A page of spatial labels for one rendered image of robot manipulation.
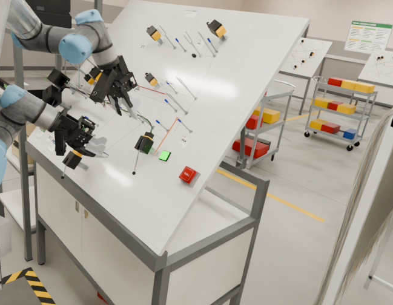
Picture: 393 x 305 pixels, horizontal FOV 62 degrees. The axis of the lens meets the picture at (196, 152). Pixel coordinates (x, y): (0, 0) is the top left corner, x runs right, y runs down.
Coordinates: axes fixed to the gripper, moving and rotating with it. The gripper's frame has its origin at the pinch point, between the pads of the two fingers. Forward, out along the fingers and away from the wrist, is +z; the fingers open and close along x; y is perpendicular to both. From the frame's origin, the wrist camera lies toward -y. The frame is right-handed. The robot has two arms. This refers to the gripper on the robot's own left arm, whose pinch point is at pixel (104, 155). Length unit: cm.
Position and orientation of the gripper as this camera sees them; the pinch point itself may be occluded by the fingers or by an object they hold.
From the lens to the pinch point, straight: 117.7
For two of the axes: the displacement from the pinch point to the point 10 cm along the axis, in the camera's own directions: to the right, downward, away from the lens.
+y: 7.0, -5.8, -4.2
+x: -1.0, -6.6, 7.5
